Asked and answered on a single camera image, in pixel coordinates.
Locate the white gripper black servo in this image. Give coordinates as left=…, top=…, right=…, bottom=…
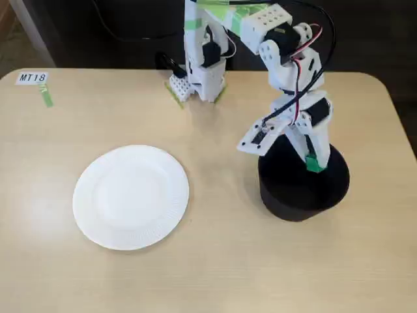
left=270, top=90, right=334, bottom=172

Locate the small green block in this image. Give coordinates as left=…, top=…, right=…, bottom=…
left=304, top=155, right=325, bottom=173

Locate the black round pot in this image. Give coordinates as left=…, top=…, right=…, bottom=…
left=257, top=135, right=351, bottom=223

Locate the white perforated base block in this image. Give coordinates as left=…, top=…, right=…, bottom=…
left=169, top=73, right=194, bottom=102

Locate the white paper plate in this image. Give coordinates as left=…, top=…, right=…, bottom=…
left=72, top=144, right=190, bottom=252

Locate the white paper label MT18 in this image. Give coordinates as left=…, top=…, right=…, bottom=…
left=15, top=71, right=49, bottom=86

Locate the red black wire bundle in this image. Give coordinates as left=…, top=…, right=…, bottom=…
left=260, top=24, right=324, bottom=130

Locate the white wrist camera board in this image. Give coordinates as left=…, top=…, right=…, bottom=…
left=236, top=113, right=288, bottom=155

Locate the thick black camera cable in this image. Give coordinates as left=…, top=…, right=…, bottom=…
left=286, top=0, right=337, bottom=86

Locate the thin black power cable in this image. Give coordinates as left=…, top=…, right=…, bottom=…
left=92, top=0, right=186, bottom=42

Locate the white metal frame leg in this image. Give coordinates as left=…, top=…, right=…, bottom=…
left=9, top=0, right=57, bottom=68

